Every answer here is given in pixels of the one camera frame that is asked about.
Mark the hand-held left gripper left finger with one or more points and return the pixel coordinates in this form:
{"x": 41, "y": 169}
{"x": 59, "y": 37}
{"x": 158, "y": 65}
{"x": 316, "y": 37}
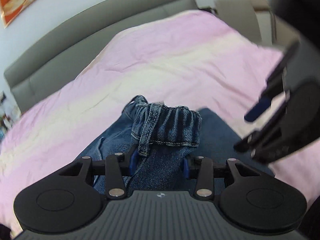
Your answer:
{"x": 133, "y": 160}

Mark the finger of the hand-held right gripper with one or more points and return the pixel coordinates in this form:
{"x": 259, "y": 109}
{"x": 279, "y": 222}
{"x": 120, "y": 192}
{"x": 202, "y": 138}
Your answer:
{"x": 258, "y": 108}
{"x": 250, "y": 142}

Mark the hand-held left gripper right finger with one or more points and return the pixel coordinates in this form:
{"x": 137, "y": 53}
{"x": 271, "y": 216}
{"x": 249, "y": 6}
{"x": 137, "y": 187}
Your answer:
{"x": 185, "y": 168}

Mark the blue denim pants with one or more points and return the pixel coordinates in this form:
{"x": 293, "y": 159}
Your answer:
{"x": 165, "y": 130}

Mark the grey chair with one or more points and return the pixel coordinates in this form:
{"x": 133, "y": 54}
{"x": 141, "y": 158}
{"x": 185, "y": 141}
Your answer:
{"x": 237, "y": 17}

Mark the pink floral blanket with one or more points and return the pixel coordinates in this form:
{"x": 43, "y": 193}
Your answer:
{"x": 150, "y": 62}

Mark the cluttered nightstand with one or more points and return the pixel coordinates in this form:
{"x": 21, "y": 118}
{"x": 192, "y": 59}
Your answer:
{"x": 6, "y": 117}

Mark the grey upholstered bed headboard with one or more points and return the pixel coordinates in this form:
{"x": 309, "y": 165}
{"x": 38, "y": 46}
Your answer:
{"x": 75, "y": 35}

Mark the orange framed wall picture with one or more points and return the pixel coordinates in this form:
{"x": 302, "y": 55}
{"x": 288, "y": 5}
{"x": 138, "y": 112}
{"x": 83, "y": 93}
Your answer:
{"x": 20, "y": 0}

